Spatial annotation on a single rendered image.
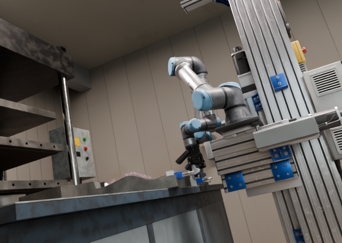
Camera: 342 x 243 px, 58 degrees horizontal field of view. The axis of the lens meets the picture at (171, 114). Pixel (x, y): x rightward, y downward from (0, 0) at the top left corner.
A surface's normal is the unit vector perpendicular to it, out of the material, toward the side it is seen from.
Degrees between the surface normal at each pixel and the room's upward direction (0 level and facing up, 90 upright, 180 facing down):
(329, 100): 90
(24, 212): 90
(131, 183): 90
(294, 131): 90
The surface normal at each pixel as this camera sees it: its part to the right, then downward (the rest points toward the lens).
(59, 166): -0.39, -0.18
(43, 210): 0.90, -0.30
